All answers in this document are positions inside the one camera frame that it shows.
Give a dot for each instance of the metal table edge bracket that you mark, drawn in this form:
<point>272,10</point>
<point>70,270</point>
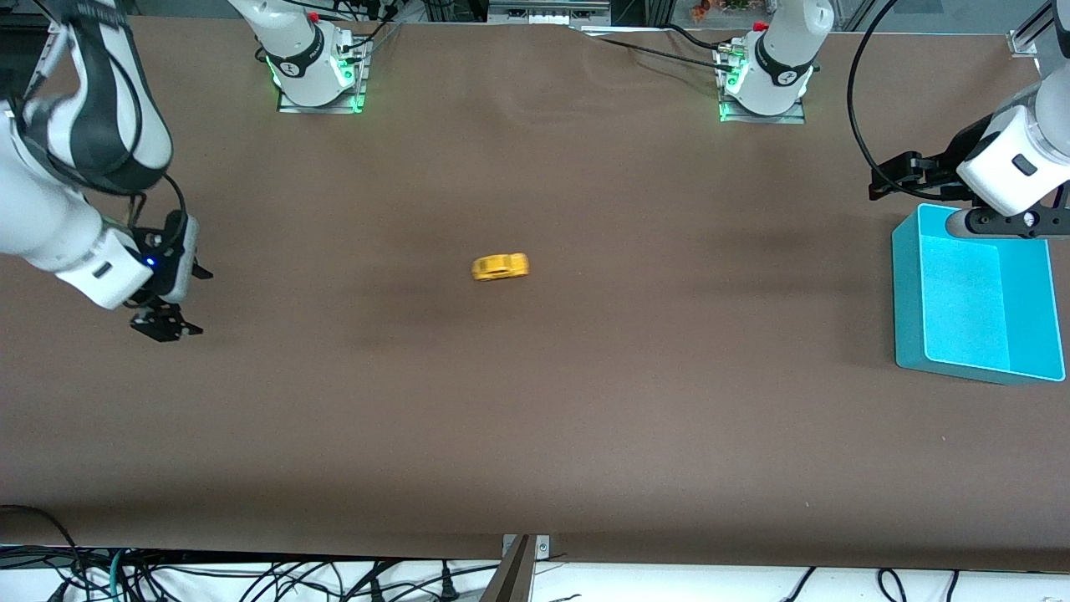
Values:
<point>543,548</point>

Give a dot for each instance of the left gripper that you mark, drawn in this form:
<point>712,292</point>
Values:
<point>943,168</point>

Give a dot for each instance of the aluminium frame profile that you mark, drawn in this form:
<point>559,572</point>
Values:
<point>543,12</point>

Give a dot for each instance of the yellow beetle toy car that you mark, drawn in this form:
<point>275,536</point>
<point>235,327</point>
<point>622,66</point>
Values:
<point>500,267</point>

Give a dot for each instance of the teal plastic storage bin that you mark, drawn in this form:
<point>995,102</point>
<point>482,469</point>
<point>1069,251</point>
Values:
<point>961,309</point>

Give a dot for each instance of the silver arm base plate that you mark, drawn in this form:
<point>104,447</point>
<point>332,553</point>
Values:
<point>761,119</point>
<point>318,109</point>

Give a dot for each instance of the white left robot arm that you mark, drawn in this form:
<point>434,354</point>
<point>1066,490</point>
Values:
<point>1011,142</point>

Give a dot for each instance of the orange background object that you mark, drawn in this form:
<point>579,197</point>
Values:
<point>702,10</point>

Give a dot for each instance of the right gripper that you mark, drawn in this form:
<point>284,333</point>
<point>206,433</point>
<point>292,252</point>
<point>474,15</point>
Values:
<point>160,318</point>

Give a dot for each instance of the aluminium corner bracket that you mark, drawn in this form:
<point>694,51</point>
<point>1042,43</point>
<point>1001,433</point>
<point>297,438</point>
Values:
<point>1024,42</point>

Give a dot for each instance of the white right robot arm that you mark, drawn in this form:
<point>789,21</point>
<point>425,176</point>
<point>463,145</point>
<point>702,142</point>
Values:
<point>50,217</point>

